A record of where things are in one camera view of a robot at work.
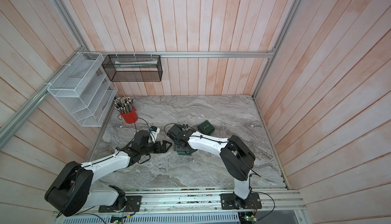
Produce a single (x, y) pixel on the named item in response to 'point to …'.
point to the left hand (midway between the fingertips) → (166, 146)
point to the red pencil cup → (130, 117)
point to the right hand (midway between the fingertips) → (182, 146)
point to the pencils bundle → (123, 104)
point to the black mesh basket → (133, 67)
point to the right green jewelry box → (206, 127)
